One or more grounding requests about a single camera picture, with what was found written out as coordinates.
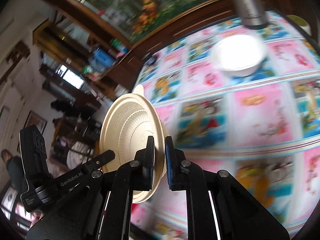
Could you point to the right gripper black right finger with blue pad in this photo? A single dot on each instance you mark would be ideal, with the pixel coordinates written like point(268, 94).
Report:
point(218, 206)

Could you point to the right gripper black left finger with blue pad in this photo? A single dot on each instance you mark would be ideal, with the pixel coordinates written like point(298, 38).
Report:
point(86, 203)

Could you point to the large beige plastic bowl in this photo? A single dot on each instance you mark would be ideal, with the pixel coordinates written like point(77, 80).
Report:
point(129, 122)

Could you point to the person in dark clothes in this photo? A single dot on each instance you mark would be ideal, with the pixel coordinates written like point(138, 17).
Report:
point(15, 170)

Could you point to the wooden chair with cushion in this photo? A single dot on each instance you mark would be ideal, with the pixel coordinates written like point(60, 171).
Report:
point(73, 143)

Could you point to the colourful patterned tablecloth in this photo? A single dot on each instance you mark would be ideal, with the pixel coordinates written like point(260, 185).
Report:
point(262, 128)

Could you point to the blue water jug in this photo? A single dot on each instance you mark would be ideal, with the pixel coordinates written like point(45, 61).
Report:
point(99, 56)

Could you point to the white foam bowl right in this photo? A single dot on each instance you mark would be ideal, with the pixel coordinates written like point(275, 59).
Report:
point(239, 55)

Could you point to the wooden cabinet counter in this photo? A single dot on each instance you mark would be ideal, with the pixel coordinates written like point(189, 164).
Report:
point(126, 70)

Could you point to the stainless steel thermos jug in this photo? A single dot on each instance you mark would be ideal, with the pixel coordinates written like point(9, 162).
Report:
point(252, 13)

